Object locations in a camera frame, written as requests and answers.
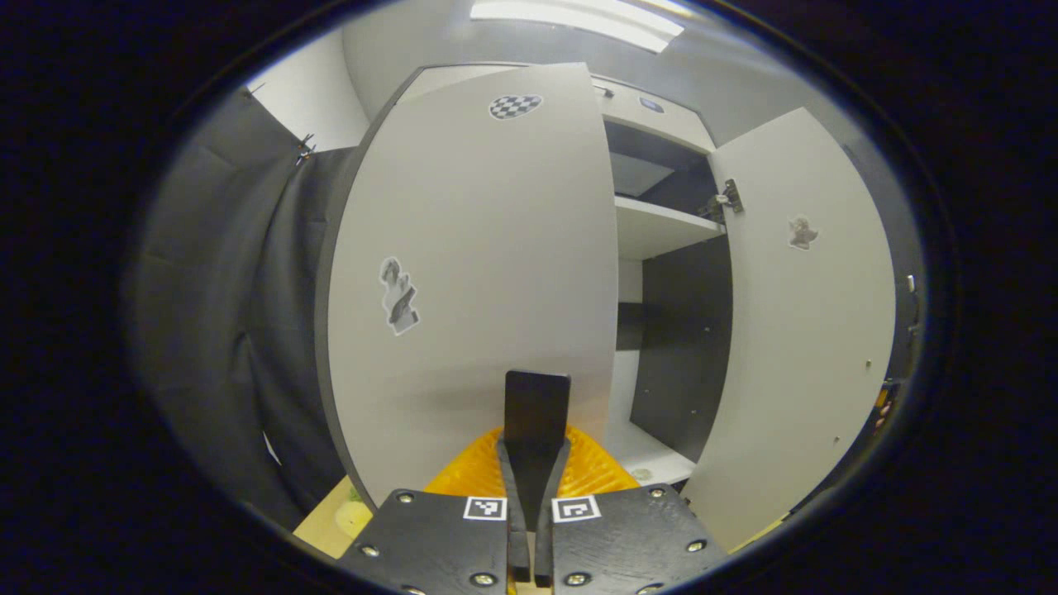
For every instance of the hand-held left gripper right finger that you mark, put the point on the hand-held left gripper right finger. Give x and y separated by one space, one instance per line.
543 554

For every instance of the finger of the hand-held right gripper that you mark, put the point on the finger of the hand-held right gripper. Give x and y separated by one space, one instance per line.
884 406

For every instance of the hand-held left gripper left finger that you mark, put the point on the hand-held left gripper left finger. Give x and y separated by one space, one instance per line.
519 554

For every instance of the grey cabinet door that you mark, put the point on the grey cabinet door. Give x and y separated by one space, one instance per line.
479 248
802 347

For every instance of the grey double-door shoe cabinet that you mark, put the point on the grey double-door shoe cabinet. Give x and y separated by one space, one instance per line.
661 227

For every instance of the metal door hinge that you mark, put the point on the metal door hinge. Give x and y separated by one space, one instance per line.
723 201

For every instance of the yellow round object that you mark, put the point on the yellow round object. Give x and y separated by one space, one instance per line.
355 519

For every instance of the black backdrop cloth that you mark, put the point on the black backdrop cloth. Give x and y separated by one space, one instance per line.
215 289

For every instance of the large ceiling light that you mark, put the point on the large ceiling light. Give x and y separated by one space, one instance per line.
579 21

